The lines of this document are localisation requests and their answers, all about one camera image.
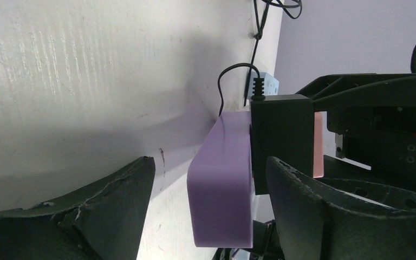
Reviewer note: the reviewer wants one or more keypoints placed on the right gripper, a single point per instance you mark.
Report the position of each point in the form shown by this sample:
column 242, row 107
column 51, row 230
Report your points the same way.
column 383, row 138

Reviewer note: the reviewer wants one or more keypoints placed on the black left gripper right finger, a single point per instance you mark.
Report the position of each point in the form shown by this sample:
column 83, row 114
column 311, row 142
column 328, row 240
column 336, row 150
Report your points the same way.
column 317, row 221

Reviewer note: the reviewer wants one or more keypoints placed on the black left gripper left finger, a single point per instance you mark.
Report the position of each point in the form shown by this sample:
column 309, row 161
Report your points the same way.
column 102, row 220

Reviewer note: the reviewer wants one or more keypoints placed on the pink cube socket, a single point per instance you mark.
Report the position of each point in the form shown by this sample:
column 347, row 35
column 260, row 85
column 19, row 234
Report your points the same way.
column 318, row 157

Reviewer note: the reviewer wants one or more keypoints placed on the purple power strip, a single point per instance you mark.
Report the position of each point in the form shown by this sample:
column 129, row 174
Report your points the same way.
column 220, row 185

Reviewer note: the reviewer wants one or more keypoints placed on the light blue power strip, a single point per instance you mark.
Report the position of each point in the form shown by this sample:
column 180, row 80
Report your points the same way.
column 270, row 85

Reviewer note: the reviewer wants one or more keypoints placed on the black square power adapter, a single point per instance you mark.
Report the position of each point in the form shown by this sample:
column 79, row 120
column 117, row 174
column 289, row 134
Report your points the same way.
column 282, row 126

